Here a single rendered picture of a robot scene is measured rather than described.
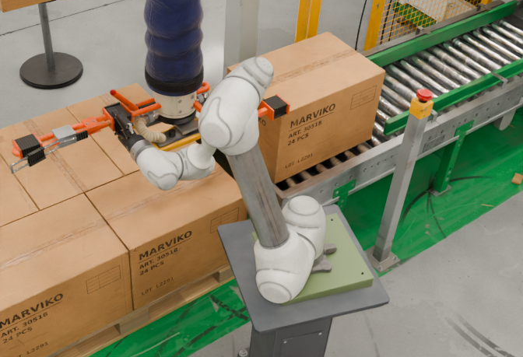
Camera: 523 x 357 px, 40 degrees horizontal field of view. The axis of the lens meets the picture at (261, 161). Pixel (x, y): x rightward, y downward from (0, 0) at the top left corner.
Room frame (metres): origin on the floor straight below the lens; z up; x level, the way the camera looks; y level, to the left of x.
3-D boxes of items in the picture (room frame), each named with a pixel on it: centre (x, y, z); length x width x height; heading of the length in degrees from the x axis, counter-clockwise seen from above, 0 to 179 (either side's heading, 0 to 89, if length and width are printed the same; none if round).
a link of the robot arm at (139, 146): (1.91, 0.42, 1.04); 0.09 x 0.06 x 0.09; 129
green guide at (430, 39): (3.66, -0.87, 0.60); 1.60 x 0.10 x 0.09; 131
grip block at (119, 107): (2.11, 0.56, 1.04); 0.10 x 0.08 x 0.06; 39
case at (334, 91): (2.69, -0.17, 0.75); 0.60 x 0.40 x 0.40; 131
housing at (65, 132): (1.97, 0.72, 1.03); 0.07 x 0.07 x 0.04; 39
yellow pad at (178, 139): (2.19, 0.30, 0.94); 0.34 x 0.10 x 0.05; 129
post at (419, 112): (2.46, -0.65, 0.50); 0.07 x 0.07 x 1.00; 41
